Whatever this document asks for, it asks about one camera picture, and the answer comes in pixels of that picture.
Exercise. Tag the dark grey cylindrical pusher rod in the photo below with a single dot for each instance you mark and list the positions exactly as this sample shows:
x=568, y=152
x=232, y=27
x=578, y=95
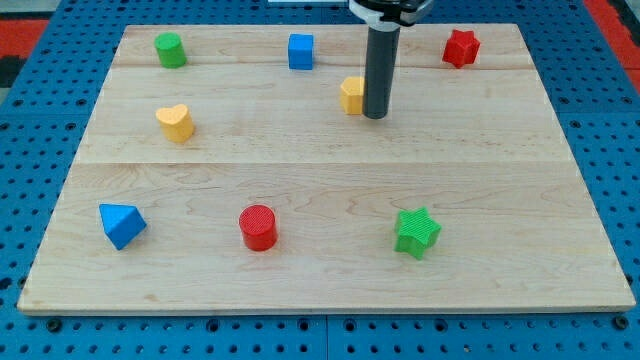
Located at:
x=379, y=71

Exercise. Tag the yellow hexagon block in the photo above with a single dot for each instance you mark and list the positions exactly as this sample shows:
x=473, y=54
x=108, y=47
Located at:
x=351, y=95

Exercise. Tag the yellow heart block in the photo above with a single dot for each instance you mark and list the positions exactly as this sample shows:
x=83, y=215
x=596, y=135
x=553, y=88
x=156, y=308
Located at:
x=176, y=123

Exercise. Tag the red star block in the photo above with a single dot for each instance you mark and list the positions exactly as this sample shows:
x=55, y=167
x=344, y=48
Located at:
x=461, y=48

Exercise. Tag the blue cube block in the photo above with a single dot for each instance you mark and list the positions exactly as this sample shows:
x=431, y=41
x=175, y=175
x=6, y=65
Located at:
x=301, y=51

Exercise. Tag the green star block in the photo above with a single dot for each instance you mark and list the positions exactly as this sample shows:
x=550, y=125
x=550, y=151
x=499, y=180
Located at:
x=415, y=232

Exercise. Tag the light wooden board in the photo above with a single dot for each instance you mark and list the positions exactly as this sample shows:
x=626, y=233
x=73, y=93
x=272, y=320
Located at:
x=480, y=147

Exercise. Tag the red cylinder block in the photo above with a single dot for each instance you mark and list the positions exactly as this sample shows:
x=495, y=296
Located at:
x=258, y=227

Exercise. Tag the green cylinder block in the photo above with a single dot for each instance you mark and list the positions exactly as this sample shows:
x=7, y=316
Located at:
x=170, y=50

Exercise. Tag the blue triangle block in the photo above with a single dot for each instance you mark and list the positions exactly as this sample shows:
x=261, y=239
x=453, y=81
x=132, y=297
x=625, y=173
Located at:
x=121, y=223

